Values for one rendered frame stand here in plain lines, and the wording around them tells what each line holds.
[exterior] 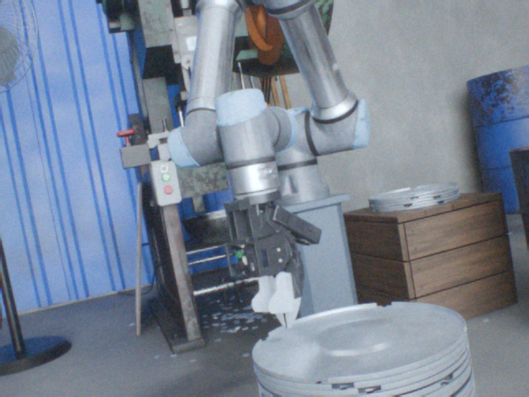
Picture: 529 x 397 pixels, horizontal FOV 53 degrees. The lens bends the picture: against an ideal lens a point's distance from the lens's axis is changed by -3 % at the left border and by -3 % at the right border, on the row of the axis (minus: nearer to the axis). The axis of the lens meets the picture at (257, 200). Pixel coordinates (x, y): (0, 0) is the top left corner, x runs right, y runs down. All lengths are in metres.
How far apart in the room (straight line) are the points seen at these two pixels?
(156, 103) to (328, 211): 1.17
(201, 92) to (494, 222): 1.07
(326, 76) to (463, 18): 3.15
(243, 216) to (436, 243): 0.92
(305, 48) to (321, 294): 0.58
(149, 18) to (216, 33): 1.04
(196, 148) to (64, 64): 2.44
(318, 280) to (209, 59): 0.61
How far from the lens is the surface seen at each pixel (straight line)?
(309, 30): 1.18
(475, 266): 1.72
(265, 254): 0.79
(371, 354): 0.71
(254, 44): 2.51
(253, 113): 0.79
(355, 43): 3.80
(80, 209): 3.23
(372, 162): 3.72
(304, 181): 1.34
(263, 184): 0.78
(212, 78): 1.00
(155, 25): 2.09
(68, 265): 3.25
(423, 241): 1.61
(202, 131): 0.93
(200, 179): 1.90
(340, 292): 1.38
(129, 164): 1.85
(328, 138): 1.32
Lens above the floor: 0.54
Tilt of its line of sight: 3 degrees down
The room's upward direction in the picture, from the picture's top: 11 degrees counter-clockwise
